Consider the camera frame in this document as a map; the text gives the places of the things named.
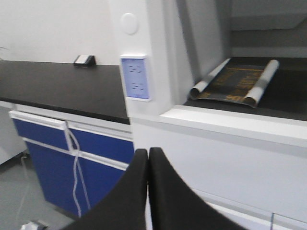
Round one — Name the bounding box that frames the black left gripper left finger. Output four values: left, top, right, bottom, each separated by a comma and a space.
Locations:
64, 149, 148, 230

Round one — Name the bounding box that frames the white fume hood base cabinet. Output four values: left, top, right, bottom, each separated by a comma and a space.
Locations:
128, 102, 307, 230

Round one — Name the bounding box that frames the round white wall cap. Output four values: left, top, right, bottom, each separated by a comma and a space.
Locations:
120, 12, 139, 35

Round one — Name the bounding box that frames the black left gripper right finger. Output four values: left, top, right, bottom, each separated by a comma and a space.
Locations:
149, 147, 243, 230

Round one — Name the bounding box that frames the blue lab bench cabinet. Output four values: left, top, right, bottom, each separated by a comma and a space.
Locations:
9, 110, 134, 217

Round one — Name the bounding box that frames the black framed white desk socket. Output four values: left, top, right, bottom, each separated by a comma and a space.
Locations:
73, 55, 96, 68

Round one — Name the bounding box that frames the white hanging cable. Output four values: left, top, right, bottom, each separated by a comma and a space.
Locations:
66, 126, 92, 218

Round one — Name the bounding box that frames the rolled dark poster mat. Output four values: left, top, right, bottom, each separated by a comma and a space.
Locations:
189, 58, 280, 108

